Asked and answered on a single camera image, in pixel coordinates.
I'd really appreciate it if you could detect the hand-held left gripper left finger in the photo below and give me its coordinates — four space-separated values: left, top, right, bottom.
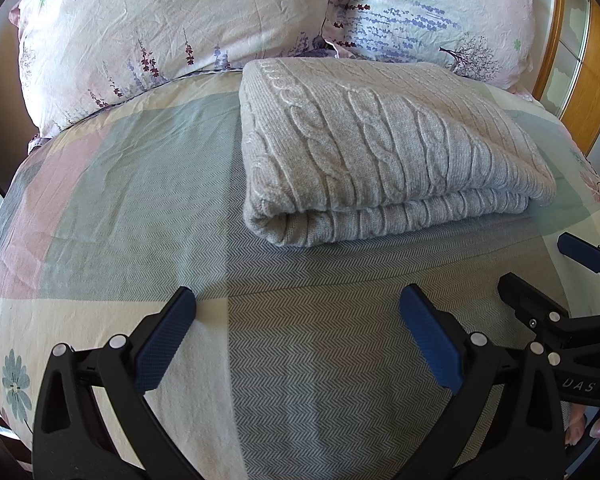
31 286 198 480

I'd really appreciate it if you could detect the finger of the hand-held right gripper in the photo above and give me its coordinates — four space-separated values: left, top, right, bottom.
556 232 600 286
497 272 583 343

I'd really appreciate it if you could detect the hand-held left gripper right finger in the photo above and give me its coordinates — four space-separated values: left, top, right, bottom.
399 283 566 480

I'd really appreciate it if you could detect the grey cable-knit sweater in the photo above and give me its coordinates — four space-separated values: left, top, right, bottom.
238 58 557 248

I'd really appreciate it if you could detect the pastel patchwork bedspread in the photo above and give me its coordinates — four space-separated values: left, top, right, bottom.
0 67 600 480

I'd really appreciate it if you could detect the wooden framed cabinet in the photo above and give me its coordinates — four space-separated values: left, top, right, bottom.
530 0 600 158

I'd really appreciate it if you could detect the floral pillow with tree print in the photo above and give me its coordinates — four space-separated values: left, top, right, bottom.
320 0 548 95

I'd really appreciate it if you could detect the floral pillow with purple flowers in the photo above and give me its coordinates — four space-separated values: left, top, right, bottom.
9 0 332 139

